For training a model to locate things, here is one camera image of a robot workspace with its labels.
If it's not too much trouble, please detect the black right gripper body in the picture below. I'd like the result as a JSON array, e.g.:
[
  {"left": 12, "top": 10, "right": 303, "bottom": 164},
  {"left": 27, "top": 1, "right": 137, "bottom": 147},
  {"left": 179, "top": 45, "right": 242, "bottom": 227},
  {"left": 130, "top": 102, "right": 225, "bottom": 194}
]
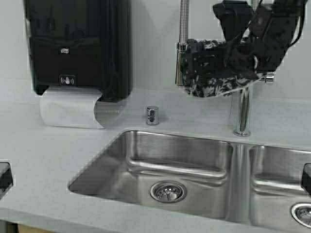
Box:
[{"left": 212, "top": 0, "right": 292, "bottom": 73}]

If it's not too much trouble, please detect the black white patterned cloth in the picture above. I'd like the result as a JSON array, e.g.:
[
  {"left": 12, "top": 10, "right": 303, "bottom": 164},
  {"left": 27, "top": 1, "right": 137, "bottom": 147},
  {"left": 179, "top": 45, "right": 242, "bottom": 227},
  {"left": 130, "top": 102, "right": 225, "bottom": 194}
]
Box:
[{"left": 180, "top": 39, "right": 260, "bottom": 98}]

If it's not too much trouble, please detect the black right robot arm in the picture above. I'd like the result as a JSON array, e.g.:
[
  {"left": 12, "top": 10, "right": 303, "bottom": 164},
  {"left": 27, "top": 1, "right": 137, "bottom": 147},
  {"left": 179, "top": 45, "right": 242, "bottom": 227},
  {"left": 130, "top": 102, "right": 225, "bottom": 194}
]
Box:
[{"left": 213, "top": 0, "right": 307, "bottom": 73}]

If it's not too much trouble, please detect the black robot base left corner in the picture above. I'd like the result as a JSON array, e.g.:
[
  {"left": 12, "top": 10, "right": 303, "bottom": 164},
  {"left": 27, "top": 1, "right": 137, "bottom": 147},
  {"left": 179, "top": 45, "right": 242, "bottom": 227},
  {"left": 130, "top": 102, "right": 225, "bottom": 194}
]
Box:
[{"left": 0, "top": 162, "right": 13, "bottom": 195}]

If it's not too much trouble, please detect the black robot base right corner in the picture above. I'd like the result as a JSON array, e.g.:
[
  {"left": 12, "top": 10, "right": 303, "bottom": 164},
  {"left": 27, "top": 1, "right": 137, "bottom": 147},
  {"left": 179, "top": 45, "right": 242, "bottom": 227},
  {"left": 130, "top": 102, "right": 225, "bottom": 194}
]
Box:
[{"left": 301, "top": 163, "right": 311, "bottom": 195}]

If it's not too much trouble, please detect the chrome kitchen faucet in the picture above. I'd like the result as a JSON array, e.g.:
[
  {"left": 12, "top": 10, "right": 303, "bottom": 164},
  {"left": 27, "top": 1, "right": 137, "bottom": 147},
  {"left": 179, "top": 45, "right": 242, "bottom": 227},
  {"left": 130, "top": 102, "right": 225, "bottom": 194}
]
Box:
[{"left": 175, "top": 0, "right": 263, "bottom": 136}]

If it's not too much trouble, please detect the stainless steel double sink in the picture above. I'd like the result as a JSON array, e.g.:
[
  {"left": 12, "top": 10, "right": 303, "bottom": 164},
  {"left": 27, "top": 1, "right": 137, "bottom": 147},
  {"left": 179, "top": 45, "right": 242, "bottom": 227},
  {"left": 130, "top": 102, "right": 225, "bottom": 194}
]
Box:
[{"left": 68, "top": 130, "right": 311, "bottom": 233}]

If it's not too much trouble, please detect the chrome sink drain strainer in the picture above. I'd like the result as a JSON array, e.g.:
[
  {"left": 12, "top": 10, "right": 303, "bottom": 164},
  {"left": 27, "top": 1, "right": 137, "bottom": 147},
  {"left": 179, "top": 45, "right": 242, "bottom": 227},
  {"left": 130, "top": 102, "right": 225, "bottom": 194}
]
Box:
[{"left": 150, "top": 181, "right": 188, "bottom": 203}]

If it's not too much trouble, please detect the black paper towel dispenser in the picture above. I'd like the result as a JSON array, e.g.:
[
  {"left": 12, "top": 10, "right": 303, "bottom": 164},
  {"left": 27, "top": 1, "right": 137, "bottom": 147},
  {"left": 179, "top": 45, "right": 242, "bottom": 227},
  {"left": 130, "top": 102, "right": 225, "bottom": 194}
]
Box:
[{"left": 23, "top": 0, "right": 132, "bottom": 102}]

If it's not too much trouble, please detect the white paper towel sheet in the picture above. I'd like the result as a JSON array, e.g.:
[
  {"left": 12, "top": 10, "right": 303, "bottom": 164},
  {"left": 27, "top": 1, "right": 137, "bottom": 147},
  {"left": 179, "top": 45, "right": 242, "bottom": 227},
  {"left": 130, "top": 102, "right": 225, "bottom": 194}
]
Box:
[{"left": 39, "top": 86, "right": 104, "bottom": 129}]

